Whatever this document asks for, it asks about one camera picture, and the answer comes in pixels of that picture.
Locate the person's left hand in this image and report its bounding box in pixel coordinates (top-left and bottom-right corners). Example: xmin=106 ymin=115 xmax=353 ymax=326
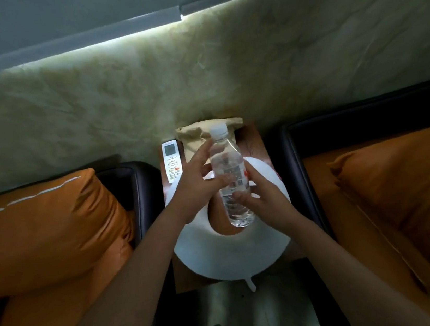
xmin=158 ymin=135 xmax=242 ymax=227

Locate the person's right hand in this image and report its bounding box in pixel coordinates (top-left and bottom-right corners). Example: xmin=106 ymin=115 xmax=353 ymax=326
xmin=227 ymin=154 xmax=305 ymax=239

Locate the clear plastic water bottle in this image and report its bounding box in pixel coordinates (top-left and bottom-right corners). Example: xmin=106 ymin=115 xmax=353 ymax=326
xmin=205 ymin=120 xmax=257 ymax=230

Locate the person's right forearm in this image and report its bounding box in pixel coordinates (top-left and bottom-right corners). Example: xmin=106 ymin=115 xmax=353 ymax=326
xmin=285 ymin=196 xmax=430 ymax=326

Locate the person's left forearm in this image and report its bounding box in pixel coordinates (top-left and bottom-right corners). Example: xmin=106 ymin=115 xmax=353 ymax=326
xmin=23 ymin=206 xmax=215 ymax=326

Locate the wooden side table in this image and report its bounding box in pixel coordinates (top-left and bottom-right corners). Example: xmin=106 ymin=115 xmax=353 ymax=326
xmin=154 ymin=116 xmax=310 ymax=294

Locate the brown paper bag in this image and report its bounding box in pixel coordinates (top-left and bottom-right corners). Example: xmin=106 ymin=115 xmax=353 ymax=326
xmin=174 ymin=115 xmax=249 ymax=166

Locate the white remote control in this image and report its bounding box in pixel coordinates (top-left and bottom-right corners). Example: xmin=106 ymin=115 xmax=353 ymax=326
xmin=160 ymin=139 xmax=185 ymax=185

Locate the white tissue paper roll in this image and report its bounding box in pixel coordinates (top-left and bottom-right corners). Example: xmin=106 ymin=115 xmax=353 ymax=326
xmin=160 ymin=151 xmax=303 ymax=302

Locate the dark leather sofa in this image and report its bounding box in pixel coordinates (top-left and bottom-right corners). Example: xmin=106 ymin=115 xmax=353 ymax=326
xmin=0 ymin=149 xmax=182 ymax=326
xmin=264 ymin=77 xmax=430 ymax=326

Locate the orange pillow with white piping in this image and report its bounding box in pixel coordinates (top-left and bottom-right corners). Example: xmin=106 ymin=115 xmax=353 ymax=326
xmin=0 ymin=163 xmax=141 ymax=297

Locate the grey wall ledge with light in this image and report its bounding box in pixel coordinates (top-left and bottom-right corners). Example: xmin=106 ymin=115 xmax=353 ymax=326
xmin=0 ymin=0 xmax=430 ymax=78

